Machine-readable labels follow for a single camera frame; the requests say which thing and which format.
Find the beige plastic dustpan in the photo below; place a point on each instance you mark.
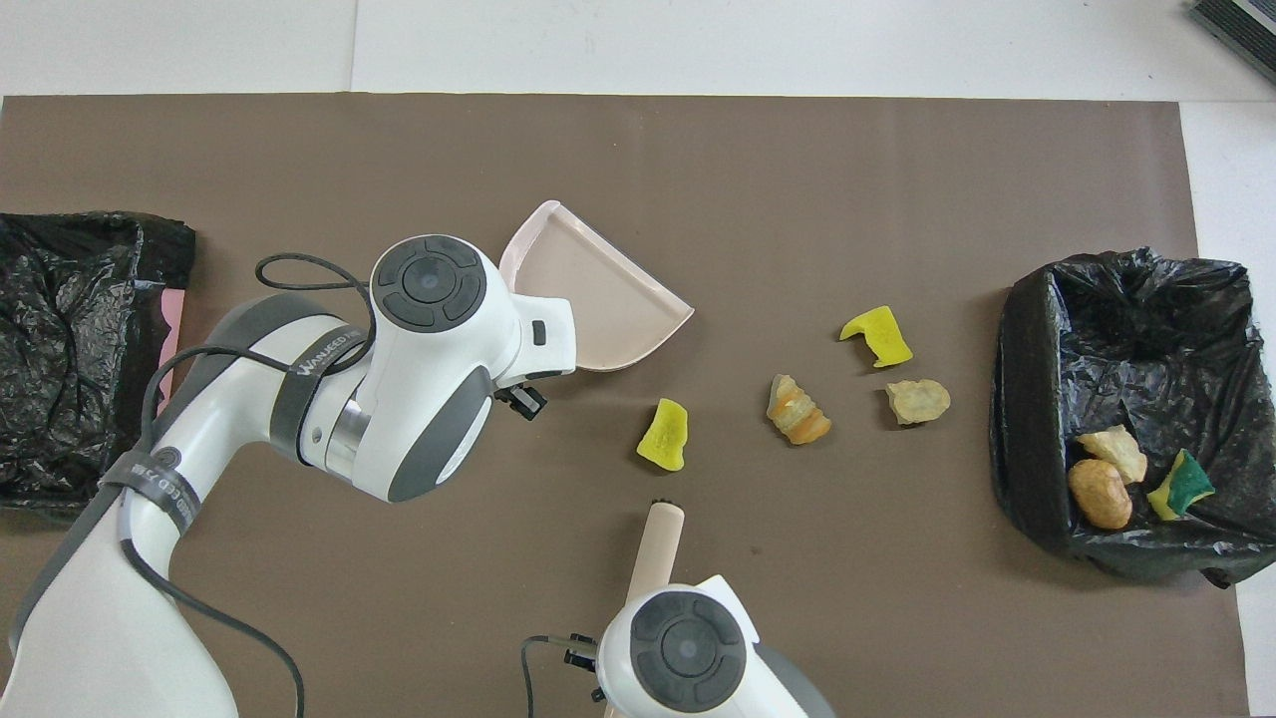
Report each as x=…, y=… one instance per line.
x=598, y=299

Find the beige hand brush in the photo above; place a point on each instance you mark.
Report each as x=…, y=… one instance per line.
x=658, y=548

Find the yellow and green sponge piece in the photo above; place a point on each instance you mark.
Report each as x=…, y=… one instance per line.
x=664, y=436
x=1184, y=486

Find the sliced crusty bread piece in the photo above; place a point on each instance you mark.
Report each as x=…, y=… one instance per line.
x=1116, y=454
x=797, y=414

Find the notched yellow sponge piece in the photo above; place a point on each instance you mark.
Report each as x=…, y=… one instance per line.
x=882, y=334

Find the pale bread chunk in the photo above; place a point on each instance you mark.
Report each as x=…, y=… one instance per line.
x=917, y=401

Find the brown round bread roll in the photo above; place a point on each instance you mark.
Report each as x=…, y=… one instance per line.
x=1100, y=496

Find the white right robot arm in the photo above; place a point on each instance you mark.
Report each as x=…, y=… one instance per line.
x=688, y=648

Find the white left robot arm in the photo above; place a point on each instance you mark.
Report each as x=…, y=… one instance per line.
x=429, y=329

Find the pink plastic bin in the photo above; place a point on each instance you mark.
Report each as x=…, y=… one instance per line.
x=171, y=319

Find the black plastic trash bag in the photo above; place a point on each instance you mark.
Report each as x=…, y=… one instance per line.
x=1146, y=349
x=70, y=349

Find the brown paper table mat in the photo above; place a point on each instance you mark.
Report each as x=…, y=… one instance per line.
x=797, y=199

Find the dark grey ribbed panel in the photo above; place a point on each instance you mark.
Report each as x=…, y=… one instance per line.
x=1246, y=25

